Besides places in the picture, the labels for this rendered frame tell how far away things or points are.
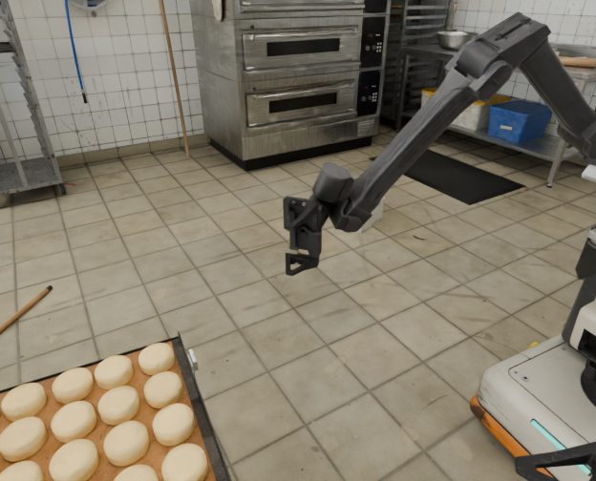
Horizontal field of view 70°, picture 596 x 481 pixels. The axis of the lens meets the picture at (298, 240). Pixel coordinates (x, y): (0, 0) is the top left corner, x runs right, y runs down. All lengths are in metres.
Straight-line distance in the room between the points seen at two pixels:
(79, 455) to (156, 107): 4.03
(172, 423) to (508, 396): 1.22
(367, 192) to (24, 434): 0.68
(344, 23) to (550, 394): 3.24
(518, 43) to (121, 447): 0.84
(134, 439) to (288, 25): 3.42
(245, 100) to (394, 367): 2.47
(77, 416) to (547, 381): 1.41
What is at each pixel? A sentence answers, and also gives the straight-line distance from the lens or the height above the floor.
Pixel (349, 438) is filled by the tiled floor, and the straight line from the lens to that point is 1.69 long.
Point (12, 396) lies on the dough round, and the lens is 0.71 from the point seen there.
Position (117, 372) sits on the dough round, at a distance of 0.68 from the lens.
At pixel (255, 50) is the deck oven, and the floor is 0.99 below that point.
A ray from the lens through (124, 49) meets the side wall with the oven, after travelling 4.34.
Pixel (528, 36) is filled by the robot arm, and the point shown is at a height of 1.32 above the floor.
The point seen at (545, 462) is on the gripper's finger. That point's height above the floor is 1.04.
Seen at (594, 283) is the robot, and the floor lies 0.57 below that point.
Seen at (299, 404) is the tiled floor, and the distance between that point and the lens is 1.77.
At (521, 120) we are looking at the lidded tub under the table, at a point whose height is 0.43.
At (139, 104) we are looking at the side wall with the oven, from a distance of 4.42.
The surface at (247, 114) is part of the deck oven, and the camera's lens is 3.63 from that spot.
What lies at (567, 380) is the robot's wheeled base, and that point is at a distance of 1.72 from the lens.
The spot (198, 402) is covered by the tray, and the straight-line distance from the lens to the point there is 0.64.
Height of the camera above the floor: 1.39
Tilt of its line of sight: 31 degrees down
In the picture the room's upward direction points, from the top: straight up
